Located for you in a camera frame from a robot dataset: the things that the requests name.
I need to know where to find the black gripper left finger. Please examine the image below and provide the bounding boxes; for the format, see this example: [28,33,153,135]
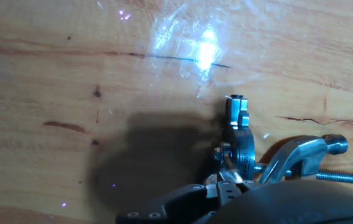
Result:
[115,182,220,224]

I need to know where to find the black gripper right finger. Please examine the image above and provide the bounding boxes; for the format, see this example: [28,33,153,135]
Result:
[217,170,262,207]

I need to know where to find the round metal lever mechanism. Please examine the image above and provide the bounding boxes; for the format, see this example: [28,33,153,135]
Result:
[213,94,257,181]

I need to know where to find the hammer with wooden handle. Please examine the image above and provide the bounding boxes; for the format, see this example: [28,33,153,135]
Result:
[258,134,349,185]

